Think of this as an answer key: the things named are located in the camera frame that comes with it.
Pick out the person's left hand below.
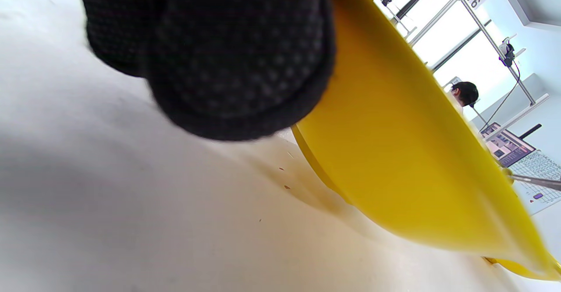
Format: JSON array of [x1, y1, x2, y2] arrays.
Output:
[[75, 0, 406, 142]]

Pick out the yellow plastic bowl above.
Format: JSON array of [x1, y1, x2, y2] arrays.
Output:
[[291, 0, 561, 282], [484, 256, 559, 282]]

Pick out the silver metal tweezers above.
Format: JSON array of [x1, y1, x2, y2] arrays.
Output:
[[508, 173, 561, 192]]

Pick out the open laptop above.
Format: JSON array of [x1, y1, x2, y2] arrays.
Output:
[[481, 122, 561, 216]]

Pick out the white metal frame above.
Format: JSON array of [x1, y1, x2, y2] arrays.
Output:
[[373, 0, 550, 141]]

